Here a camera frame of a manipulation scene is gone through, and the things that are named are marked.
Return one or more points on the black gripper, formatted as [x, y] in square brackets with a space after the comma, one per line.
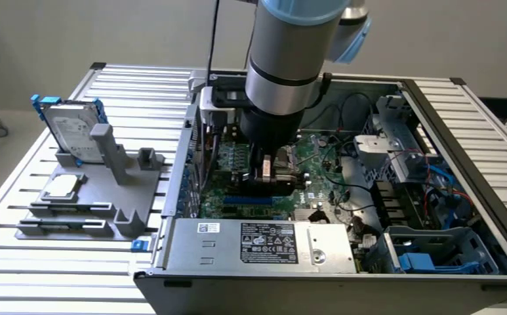
[270, 131]

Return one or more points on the black graphics card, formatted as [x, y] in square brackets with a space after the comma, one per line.
[276, 187]

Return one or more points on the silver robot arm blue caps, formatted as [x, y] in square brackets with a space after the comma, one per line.
[289, 49]

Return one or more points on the CPU socket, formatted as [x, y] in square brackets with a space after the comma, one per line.
[289, 159]

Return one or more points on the green motherboard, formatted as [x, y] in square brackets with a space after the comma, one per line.
[324, 170]

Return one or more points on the blue expansion slot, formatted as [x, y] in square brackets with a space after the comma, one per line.
[245, 200]

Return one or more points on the silver chipset heatsink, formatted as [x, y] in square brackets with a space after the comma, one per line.
[308, 216]

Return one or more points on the grey metal disk bay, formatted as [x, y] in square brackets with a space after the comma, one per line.
[393, 144]

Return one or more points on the grey power supply unit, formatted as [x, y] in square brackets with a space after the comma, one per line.
[218, 249]

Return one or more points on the grey parts rack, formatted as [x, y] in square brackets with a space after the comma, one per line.
[101, 190]

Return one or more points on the small blue clip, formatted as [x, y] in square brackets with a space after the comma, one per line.
[141, 245]

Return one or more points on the hard disk blue carrier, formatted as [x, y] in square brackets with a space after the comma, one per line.
[70, 131]

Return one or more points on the black open PC case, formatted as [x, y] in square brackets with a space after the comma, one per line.
[280, 295]

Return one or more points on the silver CPU chip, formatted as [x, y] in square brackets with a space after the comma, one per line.
[64, 185]

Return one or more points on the grey disk bay cage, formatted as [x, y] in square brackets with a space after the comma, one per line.
[468, 243]

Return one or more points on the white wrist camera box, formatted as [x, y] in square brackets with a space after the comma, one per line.
[212, 98]

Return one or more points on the side table with black bracket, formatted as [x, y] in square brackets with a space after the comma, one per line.
[505, 105]

